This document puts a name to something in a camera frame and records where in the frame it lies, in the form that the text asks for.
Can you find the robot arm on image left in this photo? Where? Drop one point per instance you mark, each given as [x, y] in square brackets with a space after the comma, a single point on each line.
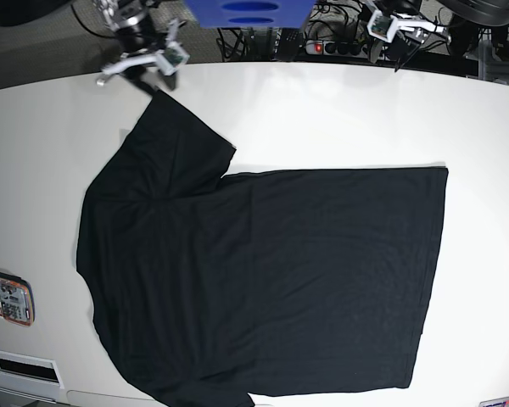
[132, 16]

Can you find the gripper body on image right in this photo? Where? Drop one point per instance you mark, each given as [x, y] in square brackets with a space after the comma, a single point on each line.
[403, 41]

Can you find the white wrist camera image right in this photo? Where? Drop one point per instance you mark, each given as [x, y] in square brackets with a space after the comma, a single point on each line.
[386, 23]

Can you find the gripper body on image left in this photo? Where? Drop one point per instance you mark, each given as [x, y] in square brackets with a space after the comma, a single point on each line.
[136, 43]

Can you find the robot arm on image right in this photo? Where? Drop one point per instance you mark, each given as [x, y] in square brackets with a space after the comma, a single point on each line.
[431, 43]

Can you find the blue plastic bin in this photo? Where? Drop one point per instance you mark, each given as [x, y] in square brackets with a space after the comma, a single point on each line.
[250, 13]

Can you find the black box under bin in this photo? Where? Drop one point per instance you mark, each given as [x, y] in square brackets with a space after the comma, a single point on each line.
[289, 41]

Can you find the white table cable slot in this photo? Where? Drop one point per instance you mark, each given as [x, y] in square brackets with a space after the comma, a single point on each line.
[32, 368]

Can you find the power strip with red switch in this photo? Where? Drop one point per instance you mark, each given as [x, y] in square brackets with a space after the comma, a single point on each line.
[335, 49]

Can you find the black T-shirt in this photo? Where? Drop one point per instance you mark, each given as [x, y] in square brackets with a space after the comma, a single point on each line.
[209, 288]

